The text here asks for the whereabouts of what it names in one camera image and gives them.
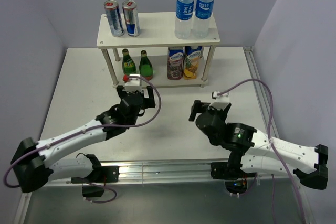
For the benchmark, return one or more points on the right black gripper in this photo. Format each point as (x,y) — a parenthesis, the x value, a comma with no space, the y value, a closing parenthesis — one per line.
(198,106)

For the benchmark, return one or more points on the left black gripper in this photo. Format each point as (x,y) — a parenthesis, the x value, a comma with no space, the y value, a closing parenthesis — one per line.
(150,100)

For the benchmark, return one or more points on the green glass bottle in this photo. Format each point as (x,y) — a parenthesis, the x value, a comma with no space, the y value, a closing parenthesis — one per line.
(145,67)
(128,65)

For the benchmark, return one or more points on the silver drink can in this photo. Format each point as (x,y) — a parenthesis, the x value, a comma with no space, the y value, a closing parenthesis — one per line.
(111,8)
(131,17)

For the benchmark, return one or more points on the blue-label water bottle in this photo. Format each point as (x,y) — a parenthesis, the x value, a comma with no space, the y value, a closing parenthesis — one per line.
(183,20)
(203,13)

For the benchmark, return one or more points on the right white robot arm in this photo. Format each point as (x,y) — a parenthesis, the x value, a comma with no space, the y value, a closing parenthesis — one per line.
(252,152)

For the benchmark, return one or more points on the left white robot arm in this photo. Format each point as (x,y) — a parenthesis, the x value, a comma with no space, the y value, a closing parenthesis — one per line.
(34,164)

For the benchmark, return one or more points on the white two-tier wooden shelf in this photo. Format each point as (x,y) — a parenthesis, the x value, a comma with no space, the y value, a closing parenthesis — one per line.
(157,34)

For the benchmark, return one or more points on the yellow pineapple juice carton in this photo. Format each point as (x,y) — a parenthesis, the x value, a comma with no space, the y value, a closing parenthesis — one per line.
(192,55)

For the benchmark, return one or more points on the purple grape juice carton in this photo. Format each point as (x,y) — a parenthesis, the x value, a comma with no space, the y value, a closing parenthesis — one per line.
(175,57)

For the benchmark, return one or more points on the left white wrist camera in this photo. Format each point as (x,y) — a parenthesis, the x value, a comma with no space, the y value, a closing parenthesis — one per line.
(132,83)

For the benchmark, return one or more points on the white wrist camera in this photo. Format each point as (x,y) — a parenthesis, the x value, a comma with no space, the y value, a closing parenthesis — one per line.
(220,101)
(132,83)

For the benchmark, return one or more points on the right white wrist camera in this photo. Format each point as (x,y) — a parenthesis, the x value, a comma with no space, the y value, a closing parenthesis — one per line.
(220,101)

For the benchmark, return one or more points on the aluminium side rail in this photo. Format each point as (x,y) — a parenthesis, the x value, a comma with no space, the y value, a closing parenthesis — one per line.
(264,104)

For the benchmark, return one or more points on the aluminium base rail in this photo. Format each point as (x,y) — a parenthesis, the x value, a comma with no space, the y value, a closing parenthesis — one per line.
(151,192)

